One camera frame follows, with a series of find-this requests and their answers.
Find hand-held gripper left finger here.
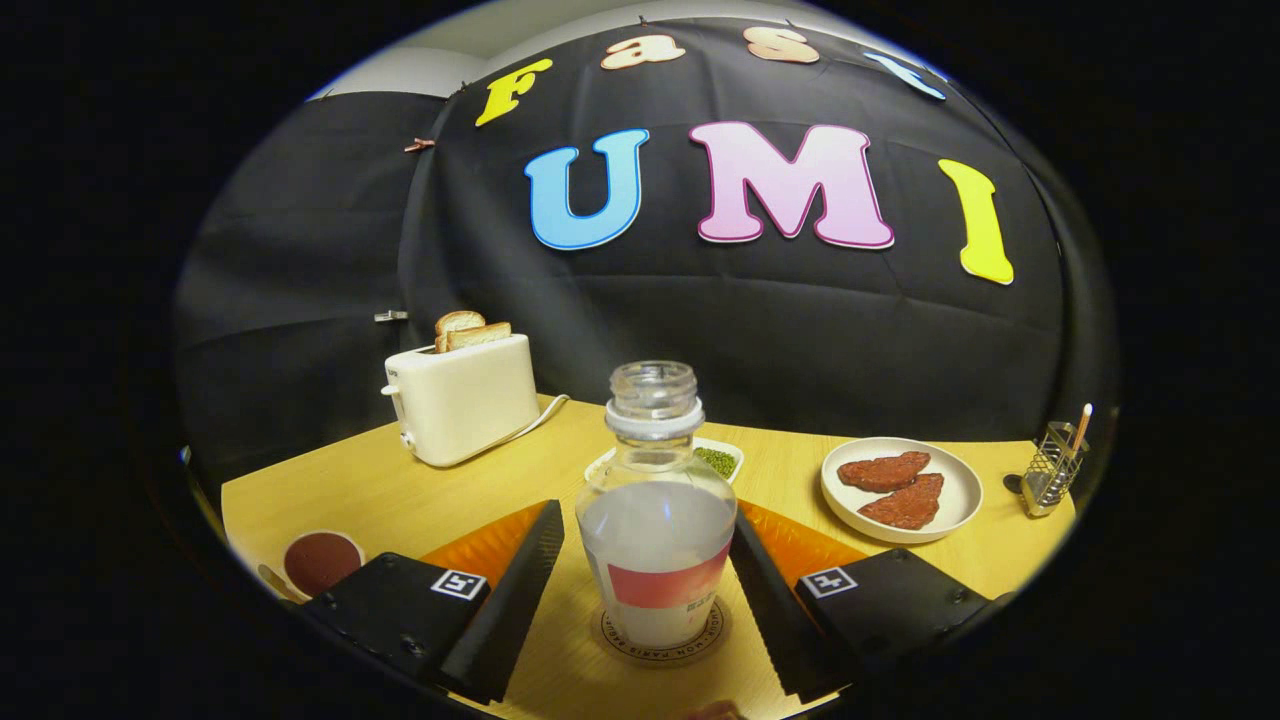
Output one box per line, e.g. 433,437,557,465
295,500,566,706

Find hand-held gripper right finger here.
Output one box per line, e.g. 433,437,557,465
728,502,1011,706

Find round wooden coaster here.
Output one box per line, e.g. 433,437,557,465
600,597,731,666

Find clear juice bottle red label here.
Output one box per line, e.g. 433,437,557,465
575,360,739,649

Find beige cup wooden handle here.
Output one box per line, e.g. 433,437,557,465
258,529,367,605

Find wooden table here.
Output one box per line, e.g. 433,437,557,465
220,393,1079,720

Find white divided dish with grains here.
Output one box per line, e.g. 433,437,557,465
584,437,745,486

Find red meat patty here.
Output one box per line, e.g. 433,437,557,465
857,473,945,531
837,451,932,494

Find cream toaster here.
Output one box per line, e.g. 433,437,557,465
381,333,542,469

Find white round plate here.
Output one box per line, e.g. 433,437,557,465
820,437,984,545

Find toast slice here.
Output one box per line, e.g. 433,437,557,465
434,310,487,353
445,321,513,352

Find white toaster cable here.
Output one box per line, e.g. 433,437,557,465
500,393,571,446

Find wire mesh holder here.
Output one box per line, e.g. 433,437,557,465
1021,421,1090,518

